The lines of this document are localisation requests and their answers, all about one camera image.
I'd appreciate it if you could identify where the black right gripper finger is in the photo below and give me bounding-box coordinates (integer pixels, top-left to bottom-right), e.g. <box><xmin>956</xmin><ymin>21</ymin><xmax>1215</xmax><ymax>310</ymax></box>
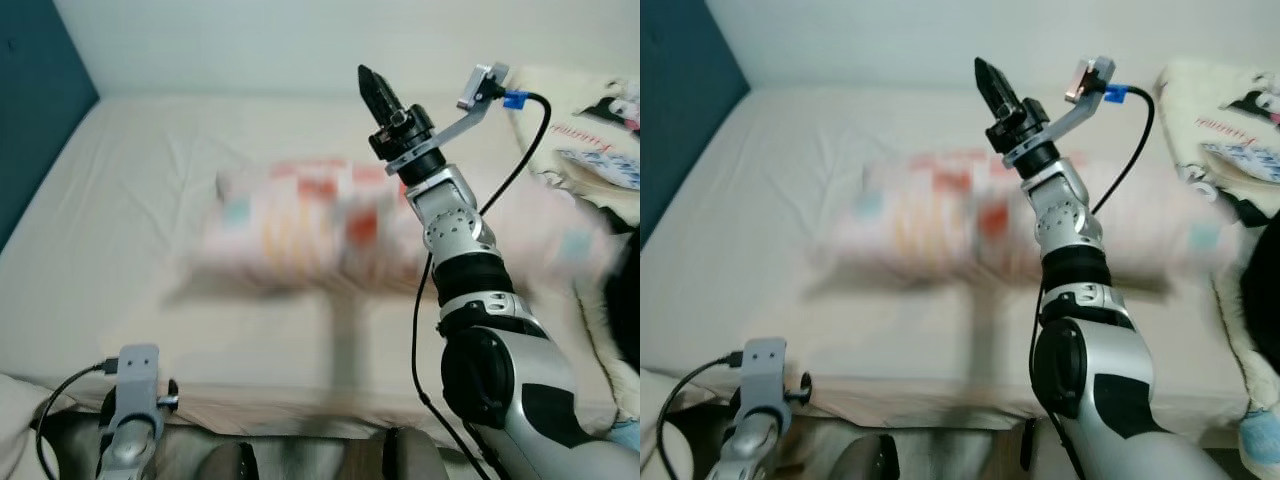
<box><xmin>974</xmin><ymin>57</ymin><xmax>1008</xmax><ymax>119</ymax></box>
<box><xmin>367</xmin><ymin>67</ymin><xmax>405</xmax><ymax>119</ymax></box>
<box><xmin>983</xmin><ymin>59</ymin><xmax>1022</xmax><ymax>111</ymax></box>
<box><xmin>358</xmin><ymin>65</ymin><xmax>392</xmax><ymax>127</ymax></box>

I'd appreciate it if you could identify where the pink pillow with red patches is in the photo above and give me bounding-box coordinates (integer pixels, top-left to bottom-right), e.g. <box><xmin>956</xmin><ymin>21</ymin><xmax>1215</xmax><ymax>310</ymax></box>
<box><xmin>195</xmin><ymin>158</ymin><xmax>623</xmax><ymax>293</ymax></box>

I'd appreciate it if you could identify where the cream cartoon print blanket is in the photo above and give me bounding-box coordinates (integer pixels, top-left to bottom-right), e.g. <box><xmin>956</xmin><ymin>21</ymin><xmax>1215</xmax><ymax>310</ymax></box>
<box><xmin>508</xmin><ymin>65</ymin><xmax>641</xmax><ymax>421</ymax></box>
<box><xmin>1155</xmin><ymin>57</ymin><xmax>1280</xmax><ymax>413</ymax></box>

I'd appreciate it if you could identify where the white sheeted bed mattress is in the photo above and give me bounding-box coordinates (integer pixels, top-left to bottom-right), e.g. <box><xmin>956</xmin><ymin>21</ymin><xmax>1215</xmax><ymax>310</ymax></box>
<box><xmin>0</xmin><ymin>95</ymin><xmax>641</xmax><ymax>423</ymax></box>
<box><xmin>640</xmin><ymin>85</ymin><xmax>1280</xmax><ymax>421</ymax></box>

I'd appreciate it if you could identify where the teal padded headboard panel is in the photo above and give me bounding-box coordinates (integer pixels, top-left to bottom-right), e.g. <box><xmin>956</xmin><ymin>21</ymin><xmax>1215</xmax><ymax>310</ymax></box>
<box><xmin>640</xmin><ymin>0</ymin><xmax>752</xmax><ymax>247</ymax></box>
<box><xmin>0</xmin><ymin>0</ymin><xmax>100</xmax><ymax>251</ymax></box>

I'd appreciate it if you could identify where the black soft bundle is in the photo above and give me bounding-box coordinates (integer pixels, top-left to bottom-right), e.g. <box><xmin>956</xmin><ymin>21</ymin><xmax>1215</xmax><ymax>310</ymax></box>
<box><xmin>603</xmin><ymin>228</ymin><xmax>641</xmax><ymax>373</ymax></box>
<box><xmin>1238</xmin><ymin>213</ymin><xmax>1280</xmax><ymax>403</ymax></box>

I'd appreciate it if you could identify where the grey robot right leg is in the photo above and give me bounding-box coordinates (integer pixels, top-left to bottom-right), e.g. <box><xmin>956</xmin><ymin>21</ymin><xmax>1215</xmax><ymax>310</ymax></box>
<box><xmin>379</xmin><ymin>427</ymin><xmax>453</xmax><ymax>480</ymax></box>

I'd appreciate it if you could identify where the grey robot leg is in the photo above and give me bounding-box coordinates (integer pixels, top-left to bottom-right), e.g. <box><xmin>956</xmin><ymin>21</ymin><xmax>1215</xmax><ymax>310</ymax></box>
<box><xmin>379</xmin><ymin>427</ymin><xmax>453</xmax><ymax>480</ymax></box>
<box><xmin>829</xmin><ymin>434</ymin><xmax>902</xmax><ymax>480</ymax></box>
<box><xmin>194</xmin><ymin>440</ymin><xmax>262</xmax><ymax>480</ymax></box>

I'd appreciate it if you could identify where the grey robot left leg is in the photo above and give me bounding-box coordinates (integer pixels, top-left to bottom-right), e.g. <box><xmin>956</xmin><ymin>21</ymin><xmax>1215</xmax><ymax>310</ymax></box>
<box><xmin>194</xmin><ymin>440</ymin><xmax>262</xmax><ymax>480</ymax></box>
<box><xmin>829</xmin><ymin>434</ymin><xmax>902</xmax><ymax>480</ymax></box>

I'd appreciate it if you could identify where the light blue soft item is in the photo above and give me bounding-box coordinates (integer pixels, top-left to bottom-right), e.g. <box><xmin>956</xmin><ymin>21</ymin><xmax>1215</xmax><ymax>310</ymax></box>
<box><xmin>604</xmin><ymin>418</ymin><xmax>641</xmax><ymax>453</ymax></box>
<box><xmin>1238</xmin><ymin>404</ymin><xmax>1280</xmax><ymax>480</ymax></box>

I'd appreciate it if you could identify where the white crumpled cloth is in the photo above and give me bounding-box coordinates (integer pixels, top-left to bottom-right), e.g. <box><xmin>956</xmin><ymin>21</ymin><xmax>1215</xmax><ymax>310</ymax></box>
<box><xmin>0</xmin><ymin>374</ymin><xmax>63</xmax><ymax>480</ymax></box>

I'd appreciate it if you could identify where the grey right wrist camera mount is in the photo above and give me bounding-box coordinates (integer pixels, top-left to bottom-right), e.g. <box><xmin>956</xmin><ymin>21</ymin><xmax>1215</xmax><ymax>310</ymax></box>
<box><xmin>385</xmin><ymin>62</ymin><xmax>512</xmax><ymax>177</ymax></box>
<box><xmin>1003</xmin><ymin>55</ymin><xmax>1117</xmax><ymax>168</ymax></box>

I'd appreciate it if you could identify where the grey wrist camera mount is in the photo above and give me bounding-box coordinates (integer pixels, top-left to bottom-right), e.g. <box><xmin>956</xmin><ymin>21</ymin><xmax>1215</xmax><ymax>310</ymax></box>
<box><xmin>385</xmin><ymin>62</ymin><xmax>512</xmax><ymax>177</ymax></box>
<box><xmin>734</xmin><ymin>337</ymin><xmax>813</xmax><ymax>413</ymax></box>
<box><xmin>104</xmin><ymin>344</ymin><xmax>182</xmax><ymax>419</ymax></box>
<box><xmin>1003</xmin><ymin>55</ymin><xmax>1117</xmax><ymax>168</ymax></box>

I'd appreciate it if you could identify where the black cable with blue plug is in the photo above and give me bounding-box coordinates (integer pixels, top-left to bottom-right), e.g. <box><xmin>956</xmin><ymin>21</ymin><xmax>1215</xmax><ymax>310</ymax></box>
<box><xmin>1027</xmin><ymin>84</ymin><xmax>1157</xmax><ymax>480</ymax></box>
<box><xmin>410</xmin><ymin>88</ymin><xmax>552</xmax><ymax>480</ymax></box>

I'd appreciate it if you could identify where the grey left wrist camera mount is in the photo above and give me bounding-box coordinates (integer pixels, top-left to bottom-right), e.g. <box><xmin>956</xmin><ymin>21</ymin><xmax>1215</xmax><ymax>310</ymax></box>
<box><xmin>104</xmin><ymin>344</ymin><xmax>182</xmax><ymax>419</ymax></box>
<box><xmin>734</xmin><ymin>337</ymin><xmax>813</xmax><ymax>413</ymax></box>

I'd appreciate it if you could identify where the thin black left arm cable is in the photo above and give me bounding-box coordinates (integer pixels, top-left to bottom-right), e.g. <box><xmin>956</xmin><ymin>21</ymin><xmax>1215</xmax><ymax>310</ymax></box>
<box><xmin>655</xmin><ymin>351</ymin><xmax>747</xmax><ymax>480</ymax></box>
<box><xmin>34</xmin><ymin>359</ymin><xmax>122</xmax><ymax>480</ymax></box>

